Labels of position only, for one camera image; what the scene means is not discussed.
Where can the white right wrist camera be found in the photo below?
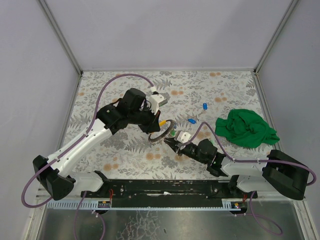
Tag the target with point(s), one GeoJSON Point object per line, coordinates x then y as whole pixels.
{"type": "Point", "coordinates": [182, 137]}

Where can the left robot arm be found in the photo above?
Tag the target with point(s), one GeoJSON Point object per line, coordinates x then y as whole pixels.
{"type": "Point", "coordinates": [55, 171]}

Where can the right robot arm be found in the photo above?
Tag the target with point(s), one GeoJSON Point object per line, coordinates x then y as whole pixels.
{"type": "Point", "coordinates": [283, 174]}

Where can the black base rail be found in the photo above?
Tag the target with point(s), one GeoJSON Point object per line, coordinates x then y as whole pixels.
{"type": "Point", "coordinates": [127, 189]}

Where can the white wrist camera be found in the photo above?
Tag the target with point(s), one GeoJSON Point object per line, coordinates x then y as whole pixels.
{"type": "Point", "coordinates": [182, 137]}
{"type": "Point", "coordinates": [156, 100]}

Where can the right aluminium frame post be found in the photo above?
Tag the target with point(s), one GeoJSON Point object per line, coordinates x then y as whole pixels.
{"type": "Point", "coordinates": [280, 27]}

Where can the green cloth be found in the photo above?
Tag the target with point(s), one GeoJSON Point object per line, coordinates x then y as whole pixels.
{"type": "Point", "coordinates": [245, 128]}

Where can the blue tag key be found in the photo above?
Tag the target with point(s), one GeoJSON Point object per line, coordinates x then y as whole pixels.
{"type": "Point", "coordinates": [192, 120]}
{"type": "Point", "coordinates": [204, 109]}

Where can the spiral keyring with yellow handle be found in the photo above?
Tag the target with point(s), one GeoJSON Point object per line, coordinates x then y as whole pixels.
{"type": "Point", "coordinates": [166, 127]}

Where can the blue tag key lower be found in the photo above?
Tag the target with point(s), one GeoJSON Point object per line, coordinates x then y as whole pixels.
{"type": "Point", "coordinates": [192, 120]}

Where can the aluminium frame post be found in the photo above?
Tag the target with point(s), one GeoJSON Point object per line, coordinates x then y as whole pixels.
{"type": "Point", "coordinates": [280, 27]}
{"type": "Point", "coordinates": [45, 8]}

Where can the left aluminium frame post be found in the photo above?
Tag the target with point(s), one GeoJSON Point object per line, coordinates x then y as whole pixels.
{"type": "Point", "coordinates": [45, 8]}

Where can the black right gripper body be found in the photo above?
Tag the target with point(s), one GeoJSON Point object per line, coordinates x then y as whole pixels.
{"type": "Point", "coordinates": [180, 148]}

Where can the white cable duct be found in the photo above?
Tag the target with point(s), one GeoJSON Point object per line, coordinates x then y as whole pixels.
{"type": "Point", "coordinates": [166, 203]}

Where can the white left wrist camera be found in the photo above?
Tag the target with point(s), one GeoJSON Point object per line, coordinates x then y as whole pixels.
{"type": "Point", "coordinates": [156, 100]}

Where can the blue tag key upper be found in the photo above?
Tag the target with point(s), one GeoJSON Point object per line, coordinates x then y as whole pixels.
{"type": "Point", "coordinates": [204, 109]}

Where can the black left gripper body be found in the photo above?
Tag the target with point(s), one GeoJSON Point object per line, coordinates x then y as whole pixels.
{"type": "Point", "coordinates": [152, 122]}

